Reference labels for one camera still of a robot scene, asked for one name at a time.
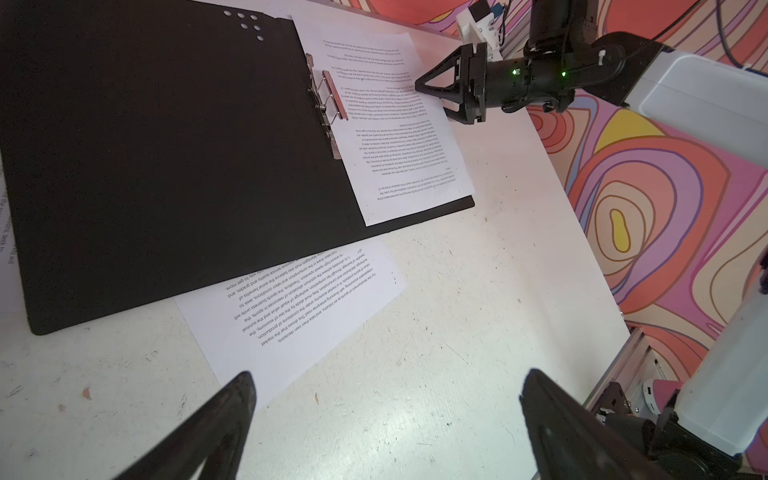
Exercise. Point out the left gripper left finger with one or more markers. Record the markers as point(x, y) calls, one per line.
point(209, 444)

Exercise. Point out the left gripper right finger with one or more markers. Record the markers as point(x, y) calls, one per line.
point(570, 443)

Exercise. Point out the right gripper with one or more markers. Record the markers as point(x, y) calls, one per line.
point(470, 84)

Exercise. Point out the printed paper sheet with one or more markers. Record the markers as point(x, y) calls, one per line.
point(279, 322)
point(396, 144)
point(12, 299)

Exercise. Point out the red folder with black interior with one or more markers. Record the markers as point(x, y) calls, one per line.
point(152, 148)

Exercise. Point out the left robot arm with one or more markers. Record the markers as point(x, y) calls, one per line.
point(702, 431)

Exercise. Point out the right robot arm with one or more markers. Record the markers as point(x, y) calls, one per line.
point(725, 106)

